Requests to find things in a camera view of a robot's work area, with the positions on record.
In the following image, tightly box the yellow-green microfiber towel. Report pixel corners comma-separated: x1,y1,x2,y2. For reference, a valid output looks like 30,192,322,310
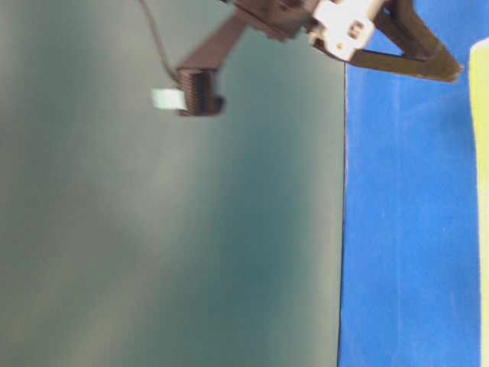
468,38,488,366

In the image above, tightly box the black camera cable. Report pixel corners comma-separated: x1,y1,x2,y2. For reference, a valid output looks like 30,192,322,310
138,0,180,80

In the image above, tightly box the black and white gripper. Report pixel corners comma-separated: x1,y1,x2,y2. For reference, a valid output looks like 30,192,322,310
234,0,464,83

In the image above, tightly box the blue cloth mat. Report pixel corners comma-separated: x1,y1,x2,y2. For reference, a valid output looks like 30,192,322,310
337,25,489,367

